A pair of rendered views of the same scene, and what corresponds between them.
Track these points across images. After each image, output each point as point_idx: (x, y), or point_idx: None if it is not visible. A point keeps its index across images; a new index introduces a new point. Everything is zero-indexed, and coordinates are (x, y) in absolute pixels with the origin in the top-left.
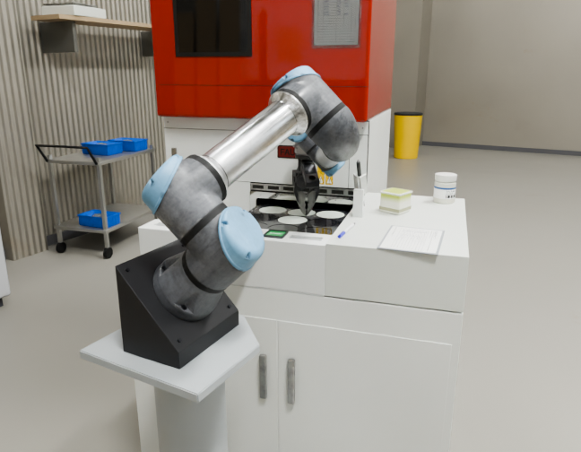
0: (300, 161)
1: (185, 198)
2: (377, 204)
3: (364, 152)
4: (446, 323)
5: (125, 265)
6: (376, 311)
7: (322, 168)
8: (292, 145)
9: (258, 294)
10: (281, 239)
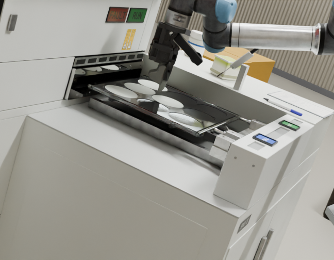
0: (179, 35)
1: None
2: (198, 70)
3: (156, 13)
4: (314, 157)
5: None
6: (304, 164)
7: (220, 46)
8: (120, 7)
9: (281, 184)
10: (302, 129)
